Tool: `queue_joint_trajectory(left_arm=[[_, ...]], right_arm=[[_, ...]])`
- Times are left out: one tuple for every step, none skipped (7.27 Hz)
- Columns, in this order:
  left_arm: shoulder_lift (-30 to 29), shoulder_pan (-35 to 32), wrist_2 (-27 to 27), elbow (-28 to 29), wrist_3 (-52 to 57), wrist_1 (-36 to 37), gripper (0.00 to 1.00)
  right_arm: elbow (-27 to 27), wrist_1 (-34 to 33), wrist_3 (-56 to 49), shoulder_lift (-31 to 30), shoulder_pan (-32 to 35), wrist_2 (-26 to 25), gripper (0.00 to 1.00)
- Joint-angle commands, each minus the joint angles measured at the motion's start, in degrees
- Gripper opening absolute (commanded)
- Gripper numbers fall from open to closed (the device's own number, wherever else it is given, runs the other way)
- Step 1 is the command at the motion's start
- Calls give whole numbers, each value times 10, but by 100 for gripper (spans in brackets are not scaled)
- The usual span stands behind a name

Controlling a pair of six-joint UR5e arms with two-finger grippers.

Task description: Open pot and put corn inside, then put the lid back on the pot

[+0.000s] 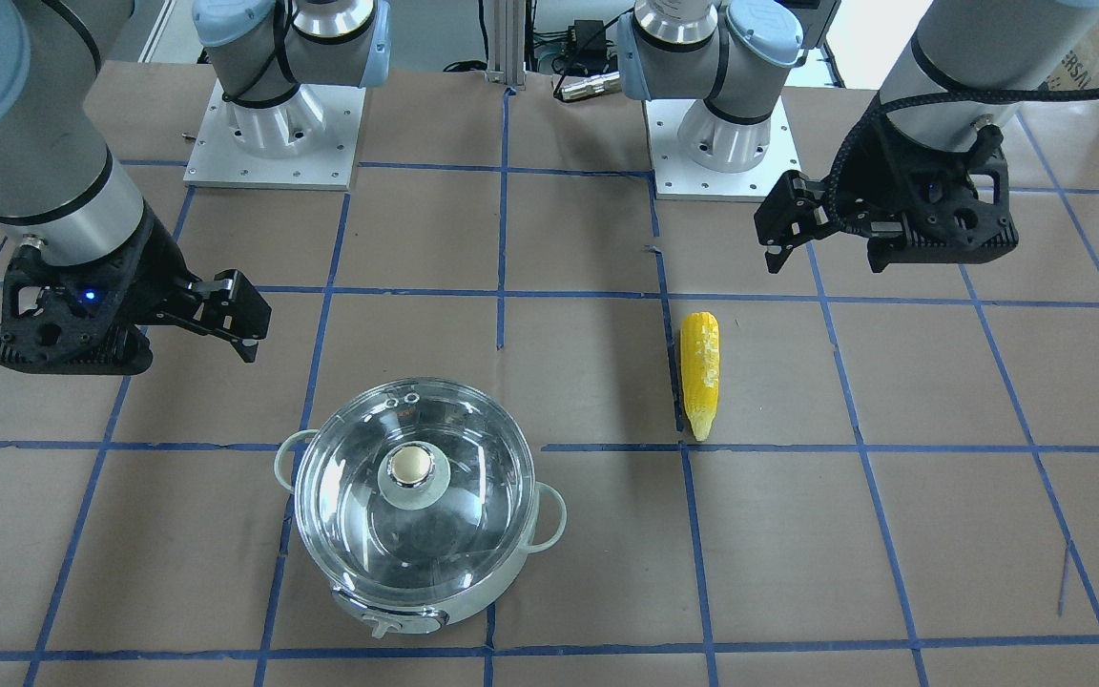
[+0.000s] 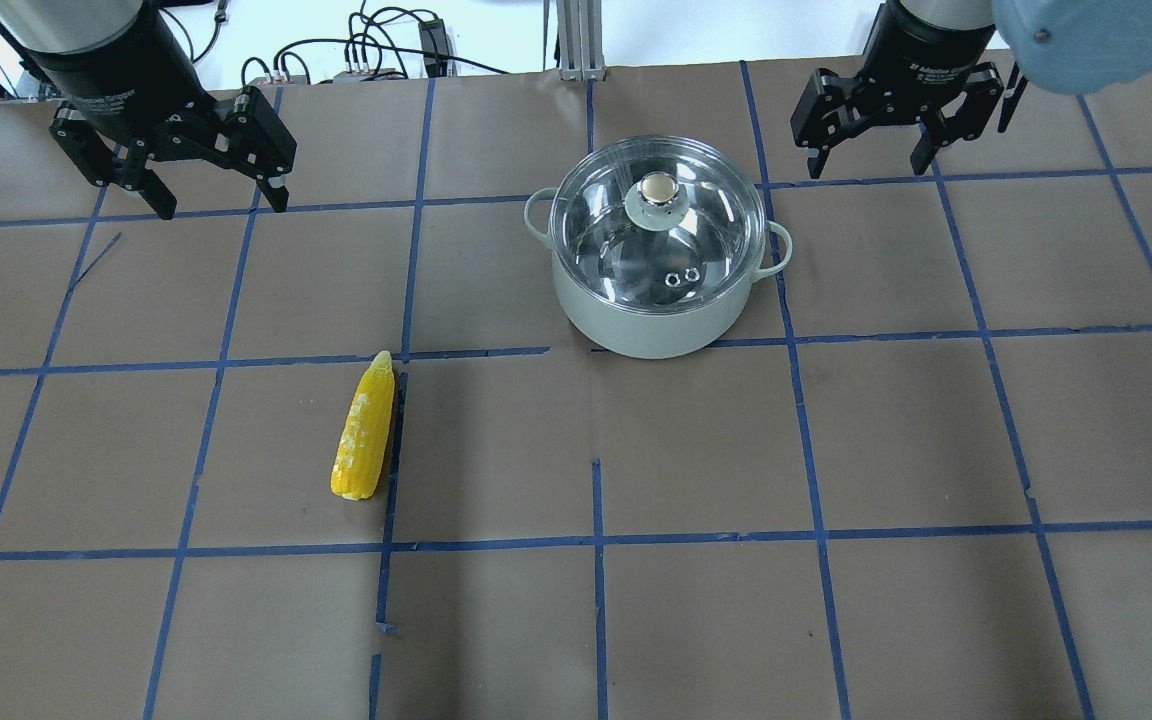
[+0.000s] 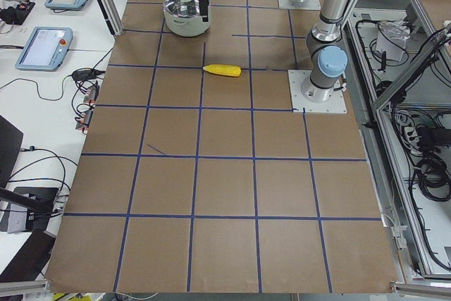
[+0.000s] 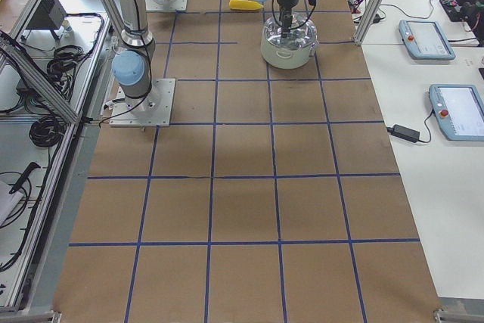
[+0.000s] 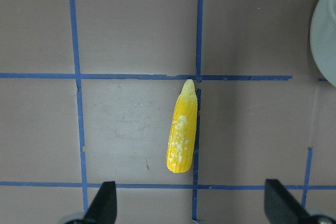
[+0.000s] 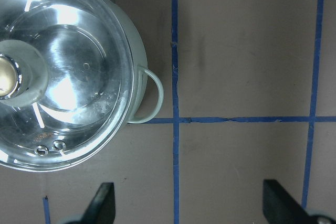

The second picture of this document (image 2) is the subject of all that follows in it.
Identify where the aluminium frame post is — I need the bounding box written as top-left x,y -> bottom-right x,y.
556,1 -> 607,82

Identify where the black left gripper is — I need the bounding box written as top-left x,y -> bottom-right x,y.
0,1 -> 297,220

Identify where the black cables bundle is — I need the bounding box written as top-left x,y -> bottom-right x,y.
166,0 -> 511,86

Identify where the pale green cooking pot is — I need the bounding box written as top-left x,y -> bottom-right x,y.
524,135 -> 794,361

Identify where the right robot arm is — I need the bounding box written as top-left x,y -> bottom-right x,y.
790,1 -> 1152,179

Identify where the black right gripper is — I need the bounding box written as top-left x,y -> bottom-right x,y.
790,1 -> 1005,179

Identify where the yellow corn cob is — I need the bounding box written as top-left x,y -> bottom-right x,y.
329,350 -> 397,501

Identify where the glass pot lid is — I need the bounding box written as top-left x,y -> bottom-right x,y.
531,135 -> 771,314

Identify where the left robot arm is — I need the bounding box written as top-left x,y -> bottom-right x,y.
0,1 -> 297,220

